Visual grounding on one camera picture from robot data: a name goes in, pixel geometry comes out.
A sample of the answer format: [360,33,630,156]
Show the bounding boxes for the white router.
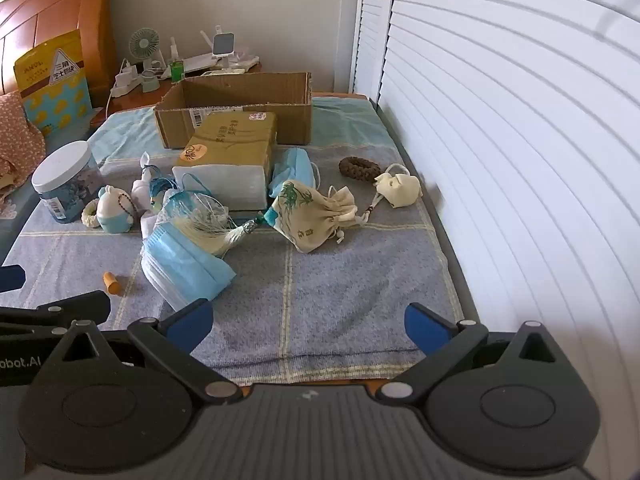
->
[169,26,261,80]

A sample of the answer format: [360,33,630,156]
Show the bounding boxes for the wooden nightstand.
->
[106,59,264,117]

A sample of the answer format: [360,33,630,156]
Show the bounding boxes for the white louvred closet door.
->
[351,0,399,107]
[377,0,640,480]

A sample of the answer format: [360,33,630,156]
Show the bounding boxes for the cream cloth pouch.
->
[356,162,422,224]

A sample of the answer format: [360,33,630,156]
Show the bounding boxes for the wooden bed headboard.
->
[0,0,124,111]

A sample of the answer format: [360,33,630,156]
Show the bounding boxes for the grey checked towel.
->
[10,144,467,387]

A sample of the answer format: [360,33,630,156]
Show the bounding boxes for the stack of blue masks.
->
[141,222,237,311]

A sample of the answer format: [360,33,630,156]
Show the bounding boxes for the yellow snack bag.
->
[14,30,94,132]

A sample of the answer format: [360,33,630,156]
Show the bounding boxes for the small white desk fan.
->
[129,28,162,74]

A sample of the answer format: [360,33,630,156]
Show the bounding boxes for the light blue bed sheet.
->
[0,184,43,267]

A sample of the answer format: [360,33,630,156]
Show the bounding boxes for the white beaded bracelet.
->
[81,200,103,229]

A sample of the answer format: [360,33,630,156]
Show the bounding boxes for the plastic jar with white lid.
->
[31,141,104,222]

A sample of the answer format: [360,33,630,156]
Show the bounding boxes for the white cloth bundle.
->
[131,151,173,237]

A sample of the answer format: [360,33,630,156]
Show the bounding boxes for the blue face mask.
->
[268,147,321,199]

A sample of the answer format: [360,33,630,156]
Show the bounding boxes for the teal cloth sachet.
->
[149,175,178,211]

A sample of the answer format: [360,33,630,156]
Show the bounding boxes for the light blue plush toy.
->
[96,185,139,235]

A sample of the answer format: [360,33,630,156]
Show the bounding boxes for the olive tissue pack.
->
[172,111,279,211]

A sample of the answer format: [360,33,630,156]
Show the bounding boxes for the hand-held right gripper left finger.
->
[59,299,243,406]

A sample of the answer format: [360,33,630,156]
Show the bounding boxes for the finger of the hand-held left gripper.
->
[0,291,114,335]
[0,265,27,292]

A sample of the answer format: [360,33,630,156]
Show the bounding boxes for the white stand with screen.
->
[212,32,237,69]

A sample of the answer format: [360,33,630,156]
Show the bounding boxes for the beige bamboo print drawstring pouch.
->
[270,180,360,254]

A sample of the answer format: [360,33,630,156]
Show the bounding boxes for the pink floral cloth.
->
[0,92,47,197]

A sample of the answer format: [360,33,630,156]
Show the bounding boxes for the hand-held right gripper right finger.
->
[377,302,559,404]

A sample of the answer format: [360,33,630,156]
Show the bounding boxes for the white power strip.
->
[111,59,147,99]

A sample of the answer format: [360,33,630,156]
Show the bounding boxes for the teal towel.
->
[87,96,401,172]

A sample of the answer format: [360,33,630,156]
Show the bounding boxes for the brown cardboard box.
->
[154,72,314,150]

